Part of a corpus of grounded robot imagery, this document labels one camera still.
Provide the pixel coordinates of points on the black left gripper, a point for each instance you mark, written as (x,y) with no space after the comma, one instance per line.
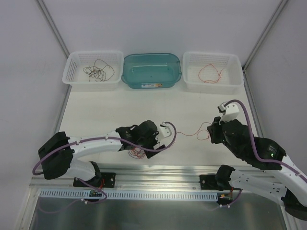
(155,143)

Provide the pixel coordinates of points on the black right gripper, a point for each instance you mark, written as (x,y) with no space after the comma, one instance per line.
(214,132)

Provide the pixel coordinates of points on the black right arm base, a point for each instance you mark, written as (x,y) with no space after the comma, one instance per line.
(208,182)

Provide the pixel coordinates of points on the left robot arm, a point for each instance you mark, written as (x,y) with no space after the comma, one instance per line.
(60,155)

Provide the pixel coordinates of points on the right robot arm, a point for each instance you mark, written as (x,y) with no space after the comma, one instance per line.
(290,189)

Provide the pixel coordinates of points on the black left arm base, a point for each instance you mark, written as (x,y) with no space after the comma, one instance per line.
(105,180)

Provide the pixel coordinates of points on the right white mesh basket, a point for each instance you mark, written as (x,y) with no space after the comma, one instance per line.
(212,73)

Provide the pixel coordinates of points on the white mesh basket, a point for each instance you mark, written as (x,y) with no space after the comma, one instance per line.
(212,73)
(93,71)

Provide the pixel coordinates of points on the teal plastic tub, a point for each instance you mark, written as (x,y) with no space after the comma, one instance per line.
(151,70)

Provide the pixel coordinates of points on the left white mesh basket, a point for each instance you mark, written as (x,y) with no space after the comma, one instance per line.
(93,71)

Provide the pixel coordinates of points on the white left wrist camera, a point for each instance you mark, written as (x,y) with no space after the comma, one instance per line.
(164,131)

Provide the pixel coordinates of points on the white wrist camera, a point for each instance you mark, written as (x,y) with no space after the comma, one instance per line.
(164,131)
(229,112)

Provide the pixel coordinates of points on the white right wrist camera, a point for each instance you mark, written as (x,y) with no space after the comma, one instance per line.
(229,112)

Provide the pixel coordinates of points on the aluminium frame rail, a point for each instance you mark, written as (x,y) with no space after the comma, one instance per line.
(155,178)

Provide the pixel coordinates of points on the white slotted cable duct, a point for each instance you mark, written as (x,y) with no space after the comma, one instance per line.
(129,195)

